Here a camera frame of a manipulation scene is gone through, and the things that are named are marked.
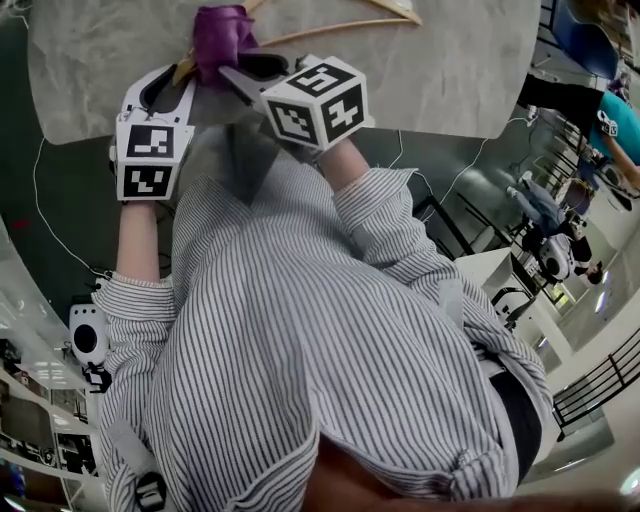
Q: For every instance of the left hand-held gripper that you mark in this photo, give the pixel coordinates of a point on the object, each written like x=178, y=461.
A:
x=150, y=142

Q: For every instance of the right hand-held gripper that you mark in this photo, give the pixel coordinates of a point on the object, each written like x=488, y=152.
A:
x=310, y=107

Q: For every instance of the wooden coat rack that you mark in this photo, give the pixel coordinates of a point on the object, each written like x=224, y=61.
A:
x=350, y=27

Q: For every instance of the purple cloth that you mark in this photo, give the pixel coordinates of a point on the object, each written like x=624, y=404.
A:
x=220, y=37

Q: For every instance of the person's right forearm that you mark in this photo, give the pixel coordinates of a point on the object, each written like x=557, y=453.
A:
x=344, y=165

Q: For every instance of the person's left forearm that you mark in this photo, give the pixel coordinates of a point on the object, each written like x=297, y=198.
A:
x=136, y=240

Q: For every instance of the white device with black circle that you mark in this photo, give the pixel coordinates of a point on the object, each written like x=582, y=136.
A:
x=87, y=337

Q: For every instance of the striped shirt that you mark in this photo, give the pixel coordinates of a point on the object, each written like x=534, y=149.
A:
x=280, y=325

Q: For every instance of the white table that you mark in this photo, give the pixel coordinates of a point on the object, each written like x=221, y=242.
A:
x=487, y=272

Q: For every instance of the white storage shelf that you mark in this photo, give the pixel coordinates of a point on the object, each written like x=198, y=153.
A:
x=30, y=400

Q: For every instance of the black trousers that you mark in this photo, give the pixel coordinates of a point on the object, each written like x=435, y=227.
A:
x=522, y=425

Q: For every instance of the black metal railing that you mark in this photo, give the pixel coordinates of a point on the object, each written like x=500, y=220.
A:
x=600, y=380

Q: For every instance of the black metal chair frame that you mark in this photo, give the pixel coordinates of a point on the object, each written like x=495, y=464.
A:
x=450, y=225

